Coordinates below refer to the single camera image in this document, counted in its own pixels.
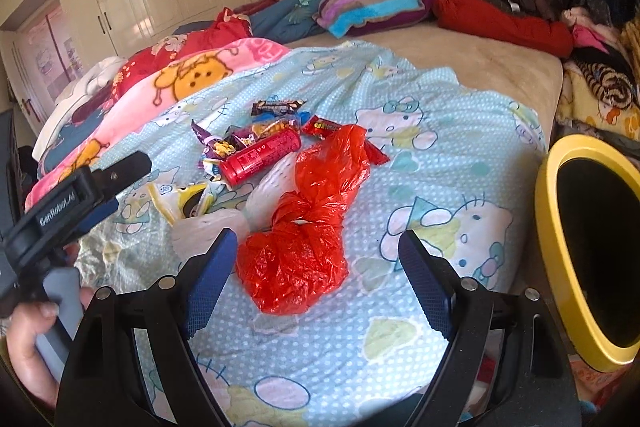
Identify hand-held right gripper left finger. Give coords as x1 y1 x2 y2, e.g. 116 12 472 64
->
57 227 238 427

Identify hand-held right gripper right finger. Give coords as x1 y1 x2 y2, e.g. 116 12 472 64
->
397 229 583 427

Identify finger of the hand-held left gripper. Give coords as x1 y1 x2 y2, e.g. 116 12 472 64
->
92 151 153 196
74 196 121 236

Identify yellow white snack wrapper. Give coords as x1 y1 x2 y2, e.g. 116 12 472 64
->
147 182 226 228

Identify red plastic bag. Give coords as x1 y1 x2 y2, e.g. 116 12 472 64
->
235 124 373 314

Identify wrappers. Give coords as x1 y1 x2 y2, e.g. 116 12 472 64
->
245 154 302 228

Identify yellow round bin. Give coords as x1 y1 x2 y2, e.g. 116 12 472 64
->
534 134 640 373

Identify person's left hand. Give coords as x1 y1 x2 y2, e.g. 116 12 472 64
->
5 286 97 410

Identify clear crinkled plastic film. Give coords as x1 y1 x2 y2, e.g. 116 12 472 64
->
80 227 177 294

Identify dark furniture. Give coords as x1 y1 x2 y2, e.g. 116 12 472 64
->
0 109 38 228

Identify pink cartoon bear blanket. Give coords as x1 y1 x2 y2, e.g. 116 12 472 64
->
25 37 291 208

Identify purple snack wrapper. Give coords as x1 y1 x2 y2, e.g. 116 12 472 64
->
190 119 261 180

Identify white cloth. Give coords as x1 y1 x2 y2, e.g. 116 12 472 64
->
32 57 131 160

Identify red floral blanket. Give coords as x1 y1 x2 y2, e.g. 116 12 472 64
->
115 7 253 82

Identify red cylindrical can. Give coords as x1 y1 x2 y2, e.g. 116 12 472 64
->
218 128 302 186

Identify pink cartoon glass door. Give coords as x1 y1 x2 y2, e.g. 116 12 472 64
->
12 9 78 118

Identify orange snack packet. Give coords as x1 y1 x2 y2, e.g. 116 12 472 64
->
250 117 300 140

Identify dark snack wrapper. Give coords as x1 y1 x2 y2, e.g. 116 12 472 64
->
250 99 308 116

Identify light blue cartoon cat blanket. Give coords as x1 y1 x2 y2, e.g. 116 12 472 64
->
80 39 551 427

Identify red printed snack packet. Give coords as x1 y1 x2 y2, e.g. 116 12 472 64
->
301 114 347 138

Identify blue floral blanket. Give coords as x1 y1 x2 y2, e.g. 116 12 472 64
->
235 0 331 44

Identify beige bed mattress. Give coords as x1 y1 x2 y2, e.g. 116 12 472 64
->
285 19 566 148

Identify yellow cartoon blanket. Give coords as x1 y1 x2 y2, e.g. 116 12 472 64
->
555 59 640 142

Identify red rolled cloth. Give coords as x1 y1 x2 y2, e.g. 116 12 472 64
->
432 0 575 58

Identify striped colourful pillow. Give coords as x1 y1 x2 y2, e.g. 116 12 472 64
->
312 0 451 38

